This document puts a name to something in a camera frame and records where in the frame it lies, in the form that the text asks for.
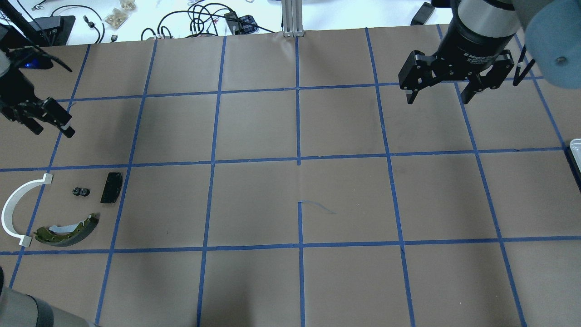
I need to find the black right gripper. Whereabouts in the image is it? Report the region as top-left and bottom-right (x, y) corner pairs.
(398, 41), (515, 105)

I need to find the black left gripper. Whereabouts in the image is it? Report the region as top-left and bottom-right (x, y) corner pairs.
(0, 68), (75, 139)

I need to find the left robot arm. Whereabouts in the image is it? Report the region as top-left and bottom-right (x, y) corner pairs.
(0, 68), (96, 327)

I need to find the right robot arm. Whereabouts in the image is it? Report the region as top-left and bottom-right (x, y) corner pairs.
(398, 0), (581, 104)

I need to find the silver metal tray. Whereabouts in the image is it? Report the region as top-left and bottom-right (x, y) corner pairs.
(569, 138), (581, 171)

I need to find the black power adapter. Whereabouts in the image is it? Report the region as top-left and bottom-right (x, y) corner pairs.
(409, 2), (435, 25)

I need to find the black brake pad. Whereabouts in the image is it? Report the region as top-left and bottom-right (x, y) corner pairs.
(100, 172), (124, 204)

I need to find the olive green brake shoe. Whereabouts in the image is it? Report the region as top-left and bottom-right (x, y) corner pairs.
(34, 213), (99, 247)

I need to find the white curved plastic bracket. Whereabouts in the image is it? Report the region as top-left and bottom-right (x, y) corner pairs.
(1, 173), (53, 247)

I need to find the aluminium frame post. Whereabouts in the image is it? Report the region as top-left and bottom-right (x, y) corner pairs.
(280, 0), (305, 37)

